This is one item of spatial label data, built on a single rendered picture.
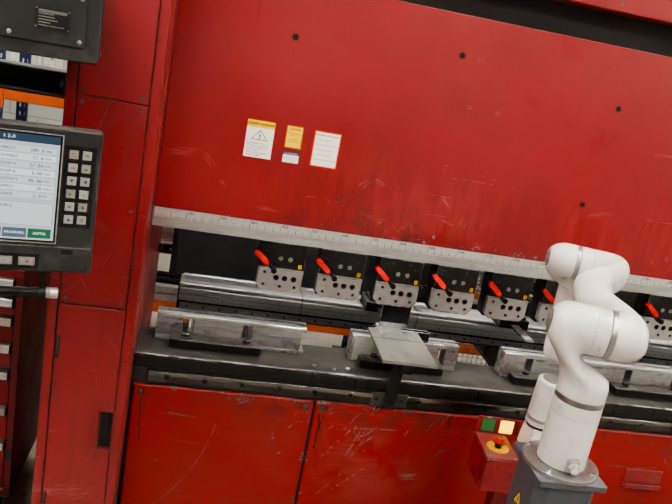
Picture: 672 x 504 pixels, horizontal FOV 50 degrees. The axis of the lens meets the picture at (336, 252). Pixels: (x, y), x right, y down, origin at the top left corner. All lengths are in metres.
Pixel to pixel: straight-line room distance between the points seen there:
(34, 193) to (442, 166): 1.24
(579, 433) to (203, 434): 1.22
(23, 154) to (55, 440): 0.97
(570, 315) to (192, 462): 1.37
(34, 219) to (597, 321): 1.35
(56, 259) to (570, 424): 1.31
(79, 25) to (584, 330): 1.36
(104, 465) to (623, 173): 1.94
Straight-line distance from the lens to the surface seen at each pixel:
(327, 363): 2.49
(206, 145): 2.28
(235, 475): 2.59
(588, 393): 1.85
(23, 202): 1.87
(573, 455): 1.92
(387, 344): 2.41
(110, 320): 2.23
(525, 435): 2.43
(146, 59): 2.06
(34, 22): 1.83
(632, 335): 1.82
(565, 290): 2.31
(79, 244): 1.90
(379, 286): 2.44
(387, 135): 2.33
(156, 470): 2.59
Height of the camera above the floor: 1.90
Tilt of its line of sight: 16 degrees down
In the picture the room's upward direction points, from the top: 11 degrees clockwise
